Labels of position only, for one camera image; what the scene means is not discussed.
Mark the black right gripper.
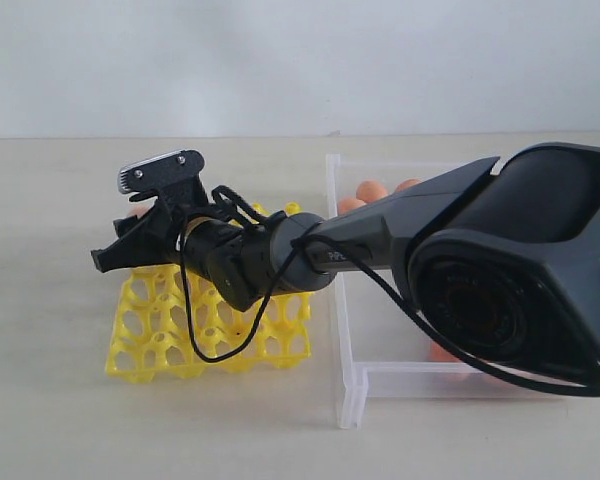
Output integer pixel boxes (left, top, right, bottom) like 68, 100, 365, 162
90, 177, 210, 273

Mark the black camera cable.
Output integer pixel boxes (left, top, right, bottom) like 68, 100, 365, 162
177, 184, 600, 389

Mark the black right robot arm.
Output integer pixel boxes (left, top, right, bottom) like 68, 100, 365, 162
92, 142, 600, 397

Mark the brown egg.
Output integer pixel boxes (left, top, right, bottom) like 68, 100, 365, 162
356, 180, 388, 204
428, 342, 461, 363
127, 206, 151, 219
337, 197, 366, 215
394, 178, 420, 193

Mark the yellow plastic egg tray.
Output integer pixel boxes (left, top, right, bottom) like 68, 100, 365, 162
103, 201, 315, 387

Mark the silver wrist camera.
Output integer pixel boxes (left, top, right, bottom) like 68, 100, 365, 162
117, 150, 205, 195

